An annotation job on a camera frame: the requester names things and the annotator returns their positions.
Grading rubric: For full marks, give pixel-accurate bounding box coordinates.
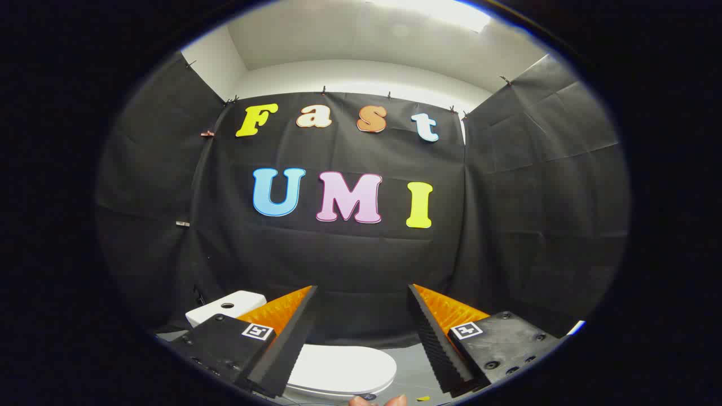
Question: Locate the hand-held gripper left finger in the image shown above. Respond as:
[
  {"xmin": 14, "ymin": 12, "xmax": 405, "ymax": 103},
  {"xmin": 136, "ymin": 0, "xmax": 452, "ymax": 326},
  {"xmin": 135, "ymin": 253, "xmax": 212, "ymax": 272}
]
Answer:
[{"xmin": 169, "ymin": 285, "xmax": 318, "ymax": 399}]

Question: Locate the black backdrop cloth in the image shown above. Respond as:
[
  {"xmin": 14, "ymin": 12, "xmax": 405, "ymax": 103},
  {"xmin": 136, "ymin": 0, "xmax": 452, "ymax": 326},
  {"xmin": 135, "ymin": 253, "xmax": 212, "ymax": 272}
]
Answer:
[{"xmin": 96, "ymin": 54, "xmax": 631, "ymax": 350}]

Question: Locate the white toilet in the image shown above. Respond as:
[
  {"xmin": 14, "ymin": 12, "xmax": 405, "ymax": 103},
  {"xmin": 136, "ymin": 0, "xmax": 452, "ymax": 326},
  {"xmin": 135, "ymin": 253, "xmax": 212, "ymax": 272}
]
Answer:
[{"xmin": 185, "ymin": 290, "xmax": 395, "ymax": 402}]

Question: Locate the white toilet lid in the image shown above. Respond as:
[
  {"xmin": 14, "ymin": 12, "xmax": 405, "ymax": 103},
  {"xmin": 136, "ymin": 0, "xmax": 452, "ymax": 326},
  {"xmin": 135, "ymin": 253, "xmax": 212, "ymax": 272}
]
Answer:
[{"xmin": 287, "ymin": 345, "xmax": 398, "ymax": 396}]

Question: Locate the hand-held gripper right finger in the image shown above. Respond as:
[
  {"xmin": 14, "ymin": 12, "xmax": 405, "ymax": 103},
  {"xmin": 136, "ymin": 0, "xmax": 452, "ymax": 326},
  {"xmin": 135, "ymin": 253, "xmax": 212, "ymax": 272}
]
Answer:
[{"xmin": 408, "ymin": 284, "xmax": 560, "ymax": 397}]

